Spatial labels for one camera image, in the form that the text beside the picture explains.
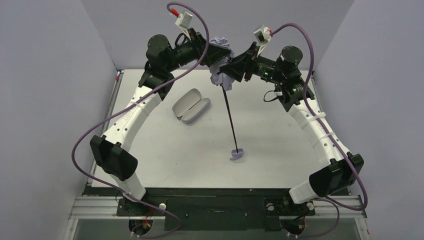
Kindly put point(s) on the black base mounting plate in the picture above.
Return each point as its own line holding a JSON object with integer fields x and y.
{"x": 274, "y": 197}

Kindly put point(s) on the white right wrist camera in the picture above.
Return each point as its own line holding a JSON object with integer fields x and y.
{"x": 263, "y": 35}

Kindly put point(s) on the lavender umbrella case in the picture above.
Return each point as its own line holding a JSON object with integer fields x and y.
{"x": 190, "y": 106}

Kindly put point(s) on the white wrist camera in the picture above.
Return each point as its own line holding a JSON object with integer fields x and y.
{"x": 183, "y": 21}
{"x": 263, "y": 35}

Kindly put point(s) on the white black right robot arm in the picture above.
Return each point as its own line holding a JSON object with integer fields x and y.
{"x": 338, "y": 166}

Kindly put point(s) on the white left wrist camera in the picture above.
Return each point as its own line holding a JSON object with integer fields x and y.
{"x": 183, "y": 21}

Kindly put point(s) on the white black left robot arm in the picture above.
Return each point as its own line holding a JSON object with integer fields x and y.
{"x": 111, "y": 150}

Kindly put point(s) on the aluminium front mounting rail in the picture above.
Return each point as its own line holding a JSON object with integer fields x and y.
{"x": 107, "y": 207}

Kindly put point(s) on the lavender umbrella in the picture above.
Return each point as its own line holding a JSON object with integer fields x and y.
{"x": 225, "y": 81}

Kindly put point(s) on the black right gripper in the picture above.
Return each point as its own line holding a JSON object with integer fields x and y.
{"x": 247, "y": 62}

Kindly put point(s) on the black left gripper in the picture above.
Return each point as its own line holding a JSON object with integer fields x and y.
{"x": 205, "y": 46}

